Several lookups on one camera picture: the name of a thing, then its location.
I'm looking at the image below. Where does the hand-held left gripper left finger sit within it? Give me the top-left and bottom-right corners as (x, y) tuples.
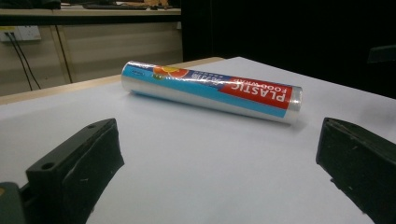
(25, 118), (125, 224)

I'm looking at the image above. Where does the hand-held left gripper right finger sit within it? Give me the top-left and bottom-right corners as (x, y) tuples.
(315, 117), (396, 224)

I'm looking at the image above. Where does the plastic food wrap roll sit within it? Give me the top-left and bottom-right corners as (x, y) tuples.
(120, 60), (304, 125)

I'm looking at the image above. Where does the black power cable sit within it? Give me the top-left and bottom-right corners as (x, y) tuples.
(9, 32), (42, 91)
(4, 32), (34, 91)

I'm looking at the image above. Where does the white wall power socket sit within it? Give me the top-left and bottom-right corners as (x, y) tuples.
(0, 25), (42, 43)

